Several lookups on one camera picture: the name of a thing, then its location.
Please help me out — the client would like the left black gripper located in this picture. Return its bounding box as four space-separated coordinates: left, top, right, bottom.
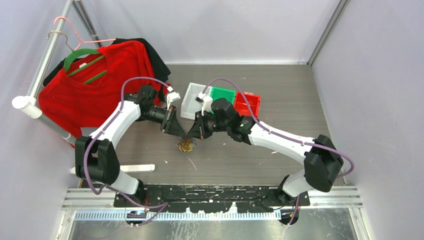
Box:
140 105 186 138

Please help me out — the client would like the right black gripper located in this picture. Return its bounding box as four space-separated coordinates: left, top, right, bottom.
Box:
187 109 230 140

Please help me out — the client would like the brown wire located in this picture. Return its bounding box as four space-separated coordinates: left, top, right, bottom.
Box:
176 135 196 153

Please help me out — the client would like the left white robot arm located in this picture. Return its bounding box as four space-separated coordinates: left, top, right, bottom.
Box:
75 85 186 207

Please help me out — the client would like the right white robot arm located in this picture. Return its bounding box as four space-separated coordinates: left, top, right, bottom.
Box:
187 98 344 206

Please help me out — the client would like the white plastic bin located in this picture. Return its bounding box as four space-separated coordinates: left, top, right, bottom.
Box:
180 82 206 120

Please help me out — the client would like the green plastic bin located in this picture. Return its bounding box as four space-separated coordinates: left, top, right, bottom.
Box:
210 86 237 106

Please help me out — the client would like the white rack foot bar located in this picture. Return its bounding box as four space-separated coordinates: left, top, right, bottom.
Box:
69 163 156 175

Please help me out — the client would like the red plastic bin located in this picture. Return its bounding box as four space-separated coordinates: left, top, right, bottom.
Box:
233 91 262 119

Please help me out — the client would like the black garment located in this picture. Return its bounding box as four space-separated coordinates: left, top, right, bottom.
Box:
38 38 171 109

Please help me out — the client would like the red shirt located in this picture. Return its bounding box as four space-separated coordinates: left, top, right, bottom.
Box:
38 38 171 138

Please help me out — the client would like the green clothes hanger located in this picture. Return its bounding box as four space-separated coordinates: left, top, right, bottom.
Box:
63 48 105 76

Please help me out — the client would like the pink clothes hanger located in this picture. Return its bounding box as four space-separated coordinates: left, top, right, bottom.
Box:
54 16 116 51

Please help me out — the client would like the metal clothes rack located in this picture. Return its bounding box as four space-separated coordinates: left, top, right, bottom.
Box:
11 0 102 145

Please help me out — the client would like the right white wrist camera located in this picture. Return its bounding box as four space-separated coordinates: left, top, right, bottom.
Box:
195 92 213 116

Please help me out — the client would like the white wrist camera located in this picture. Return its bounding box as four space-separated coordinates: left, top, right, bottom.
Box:
195 92 213 116
166 91 181 109

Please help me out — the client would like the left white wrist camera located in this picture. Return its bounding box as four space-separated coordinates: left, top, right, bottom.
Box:
166 91 181 109

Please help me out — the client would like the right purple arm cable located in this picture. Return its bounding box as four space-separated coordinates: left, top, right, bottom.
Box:
198 78 355 227

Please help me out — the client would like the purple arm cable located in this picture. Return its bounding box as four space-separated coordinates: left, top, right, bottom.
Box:
198 78 355 227
82 76 174 227

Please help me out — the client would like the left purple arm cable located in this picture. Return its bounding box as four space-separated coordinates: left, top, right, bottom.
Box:
82 76 174 227

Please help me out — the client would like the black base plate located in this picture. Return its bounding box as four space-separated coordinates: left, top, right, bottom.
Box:
113 184 311 215

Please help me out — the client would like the gold wire hanger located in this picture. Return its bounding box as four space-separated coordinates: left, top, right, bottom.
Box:
47 30 74 51

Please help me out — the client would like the aluminium rail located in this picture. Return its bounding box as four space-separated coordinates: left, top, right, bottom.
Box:
62 185 363 225

